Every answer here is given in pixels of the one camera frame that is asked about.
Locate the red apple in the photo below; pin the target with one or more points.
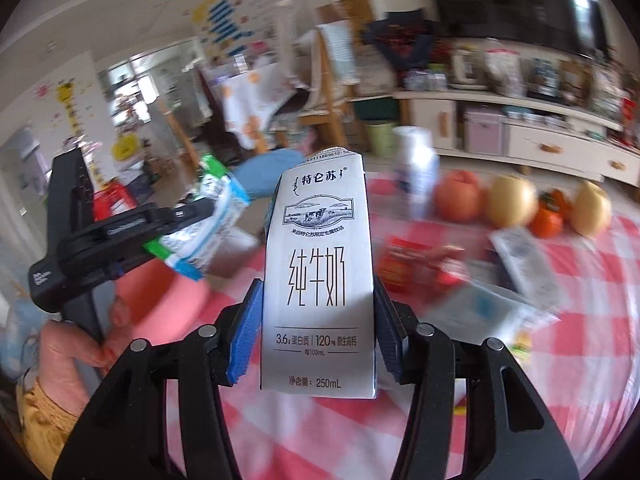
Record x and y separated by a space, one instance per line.
457 197

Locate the small red wrapper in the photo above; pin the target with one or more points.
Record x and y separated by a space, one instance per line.
450 267

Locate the dark wooden chair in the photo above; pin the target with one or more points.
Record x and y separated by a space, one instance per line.
217 120

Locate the red gift box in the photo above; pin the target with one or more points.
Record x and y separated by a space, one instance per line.
114 202

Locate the large yellow pear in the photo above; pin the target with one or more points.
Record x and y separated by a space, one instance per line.
512 202

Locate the orange persimmon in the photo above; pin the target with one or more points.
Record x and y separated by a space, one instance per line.
556 200
545 224

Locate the light wooden chair with towel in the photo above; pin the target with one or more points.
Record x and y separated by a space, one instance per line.
337 90

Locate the red white checked tablecloth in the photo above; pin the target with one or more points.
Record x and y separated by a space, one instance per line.
310 440

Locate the clear plastic bag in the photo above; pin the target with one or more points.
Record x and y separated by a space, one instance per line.
502 72

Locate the white milk carton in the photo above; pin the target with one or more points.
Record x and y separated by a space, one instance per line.
315 260

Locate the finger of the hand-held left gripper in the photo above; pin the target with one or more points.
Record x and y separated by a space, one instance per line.
110 257
150 222

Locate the white drink container blue label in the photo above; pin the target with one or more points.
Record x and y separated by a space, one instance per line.
415 175

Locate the person's left forearm yellow sleeve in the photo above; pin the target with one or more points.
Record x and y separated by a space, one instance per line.
45 425

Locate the white television cabinet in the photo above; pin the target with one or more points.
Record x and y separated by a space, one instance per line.
550 145

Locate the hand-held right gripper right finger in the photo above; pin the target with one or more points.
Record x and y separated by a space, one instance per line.
390 340

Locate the blue yellow wall poster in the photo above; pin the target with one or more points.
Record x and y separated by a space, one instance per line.
235 5

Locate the white kitchen appliance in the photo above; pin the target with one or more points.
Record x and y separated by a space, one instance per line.
467 70

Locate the dark blue wrapped bouquet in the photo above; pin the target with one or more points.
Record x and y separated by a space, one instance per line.
400 42

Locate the person's left hand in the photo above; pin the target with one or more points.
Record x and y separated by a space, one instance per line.
65 350

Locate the white carton blue print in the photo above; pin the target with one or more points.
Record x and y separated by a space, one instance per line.
480 315

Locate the light green waste bin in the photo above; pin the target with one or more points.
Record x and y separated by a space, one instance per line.
381 137

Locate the pink storage box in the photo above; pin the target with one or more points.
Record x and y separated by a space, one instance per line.
484 132

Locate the flattened white carton grey print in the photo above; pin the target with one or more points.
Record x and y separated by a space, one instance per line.
527 265

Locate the giraffe height wall sticker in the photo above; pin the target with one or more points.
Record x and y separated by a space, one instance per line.
75 120

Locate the small yellow pear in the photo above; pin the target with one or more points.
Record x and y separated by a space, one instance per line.
592 210

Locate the red snack packet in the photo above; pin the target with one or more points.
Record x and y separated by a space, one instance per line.
400 265

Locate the yellow plastic bag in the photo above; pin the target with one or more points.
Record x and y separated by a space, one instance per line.
125 147

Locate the pink plastic bucket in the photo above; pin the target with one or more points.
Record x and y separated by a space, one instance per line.
160 300

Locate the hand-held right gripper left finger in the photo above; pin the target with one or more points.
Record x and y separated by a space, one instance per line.
245 340

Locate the crushed green blue milk carton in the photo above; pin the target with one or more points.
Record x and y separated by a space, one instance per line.
220 200

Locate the black television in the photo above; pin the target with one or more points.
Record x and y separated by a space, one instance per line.
520 0

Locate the blue padded stool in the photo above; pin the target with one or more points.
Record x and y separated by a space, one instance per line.
265 172

